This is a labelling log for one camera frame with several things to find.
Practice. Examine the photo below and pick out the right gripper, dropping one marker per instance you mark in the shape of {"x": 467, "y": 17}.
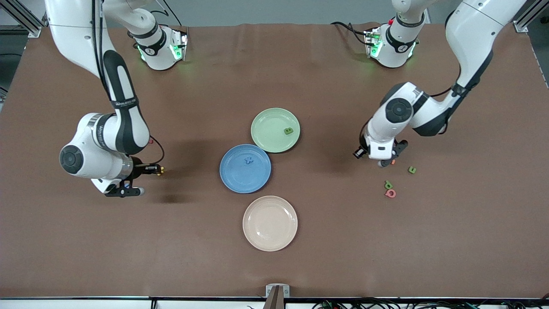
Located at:
{"x": 139, "y": 167}

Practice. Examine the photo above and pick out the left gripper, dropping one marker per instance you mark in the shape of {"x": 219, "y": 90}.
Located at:
{"x": 359, "y": 151}

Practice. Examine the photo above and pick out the green foam letter p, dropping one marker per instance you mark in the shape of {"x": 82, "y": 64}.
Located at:
{"x": 386, "y": 182}

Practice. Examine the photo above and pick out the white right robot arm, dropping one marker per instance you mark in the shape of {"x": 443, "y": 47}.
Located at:
{"x": 73, "y": 38}

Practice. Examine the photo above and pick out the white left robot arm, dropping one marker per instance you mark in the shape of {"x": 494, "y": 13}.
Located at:
{"x": 472, "y": 38}

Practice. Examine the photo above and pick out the pink foam letter Q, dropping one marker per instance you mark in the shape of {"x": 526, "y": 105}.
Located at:
{"x": 386, "y": 193}

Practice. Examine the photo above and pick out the brown table cover mat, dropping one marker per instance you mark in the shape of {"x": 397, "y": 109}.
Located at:
{"x": 128, "y": 249}

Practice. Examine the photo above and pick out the green plate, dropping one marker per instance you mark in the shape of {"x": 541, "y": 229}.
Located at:
{"x": 270, "y": 128}

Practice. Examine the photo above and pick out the blue plate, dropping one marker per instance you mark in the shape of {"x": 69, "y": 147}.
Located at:
{"x": 244, "y": 180}

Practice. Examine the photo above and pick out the beige plate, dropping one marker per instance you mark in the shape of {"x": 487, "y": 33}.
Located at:
{"x": 270, "y": 223}

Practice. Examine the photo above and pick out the grey metal bracket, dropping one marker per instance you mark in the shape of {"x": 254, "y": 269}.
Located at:
{"x": 270, "y": 292}

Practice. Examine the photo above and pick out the beige camera post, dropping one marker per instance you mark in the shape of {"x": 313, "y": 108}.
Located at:
{"x": 274, "y": 302}

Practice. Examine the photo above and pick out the aluminium frame profile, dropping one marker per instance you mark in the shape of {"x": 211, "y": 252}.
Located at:
{"x": 32, "y": 29}
{"x": 521, "y": 28}

